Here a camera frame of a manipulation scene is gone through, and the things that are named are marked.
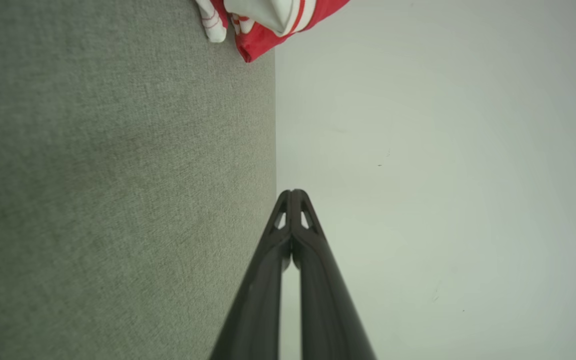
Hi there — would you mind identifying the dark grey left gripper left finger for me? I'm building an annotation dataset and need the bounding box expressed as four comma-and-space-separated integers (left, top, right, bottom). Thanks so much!
209, 190, 294, 360

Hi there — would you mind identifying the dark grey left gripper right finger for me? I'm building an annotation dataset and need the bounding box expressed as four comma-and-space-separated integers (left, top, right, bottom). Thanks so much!
292, 189, 377, 360

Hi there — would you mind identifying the red Bulls basketball jersey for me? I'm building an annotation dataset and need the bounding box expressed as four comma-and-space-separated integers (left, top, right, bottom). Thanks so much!
224, 0, 352, 64

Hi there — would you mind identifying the grey fabric mat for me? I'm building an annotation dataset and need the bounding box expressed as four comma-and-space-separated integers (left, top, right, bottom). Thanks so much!
0, 0, 277, 360

